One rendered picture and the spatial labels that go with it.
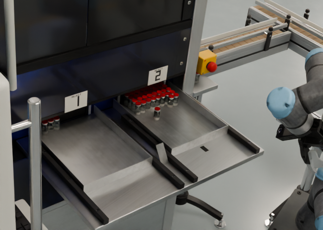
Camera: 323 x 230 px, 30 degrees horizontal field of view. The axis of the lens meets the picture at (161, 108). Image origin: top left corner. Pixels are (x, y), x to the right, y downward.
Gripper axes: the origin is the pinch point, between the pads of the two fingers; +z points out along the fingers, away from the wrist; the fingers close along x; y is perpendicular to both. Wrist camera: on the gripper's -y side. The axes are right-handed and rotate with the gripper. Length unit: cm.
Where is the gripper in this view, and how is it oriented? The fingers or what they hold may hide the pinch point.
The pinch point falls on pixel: (320, 148)
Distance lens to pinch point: 185.4
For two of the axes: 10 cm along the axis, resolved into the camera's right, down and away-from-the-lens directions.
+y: 7.7, 0.9, -6.3
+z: 5.5, 4.2, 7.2
